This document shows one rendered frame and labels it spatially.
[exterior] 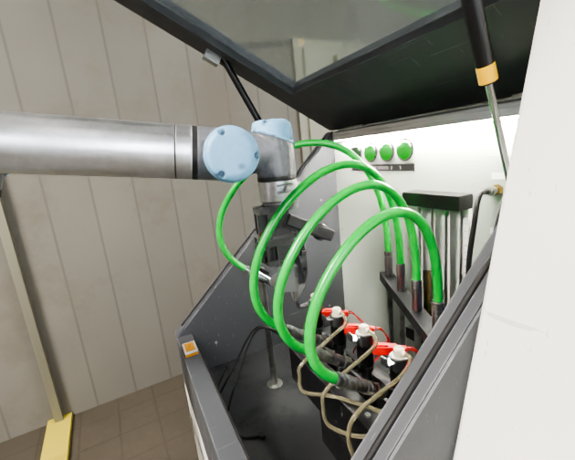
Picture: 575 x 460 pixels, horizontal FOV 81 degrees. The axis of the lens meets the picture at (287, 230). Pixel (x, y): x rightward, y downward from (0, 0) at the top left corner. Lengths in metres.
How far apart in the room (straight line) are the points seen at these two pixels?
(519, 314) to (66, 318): 2.24
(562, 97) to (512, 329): 0.23
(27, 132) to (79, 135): 0.05
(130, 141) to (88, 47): 1.85
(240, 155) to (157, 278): 1.92
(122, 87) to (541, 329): 2.17
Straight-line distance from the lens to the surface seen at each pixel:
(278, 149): 0.62
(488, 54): 0.45
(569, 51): 0.44
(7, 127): 0.52
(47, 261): 2.29
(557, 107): 0.43
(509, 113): 0.66
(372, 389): 0.53
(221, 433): 0.68
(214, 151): 0.46
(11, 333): 2.42
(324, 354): 0.56
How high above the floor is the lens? 1.40
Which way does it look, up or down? 13 degrees down
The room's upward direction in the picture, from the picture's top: 6 degrees counter-clockwise
